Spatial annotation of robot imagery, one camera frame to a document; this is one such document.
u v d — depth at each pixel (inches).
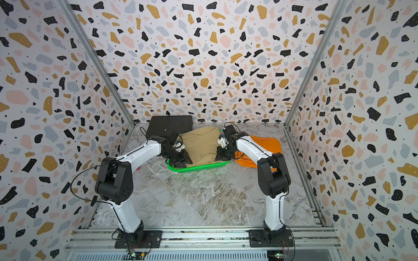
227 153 32.3
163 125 47.2
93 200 34.4
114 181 19.4
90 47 32.1
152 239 29.2
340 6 27.8
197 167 35.3
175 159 31.7
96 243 28.8
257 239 28.9
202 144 38.8
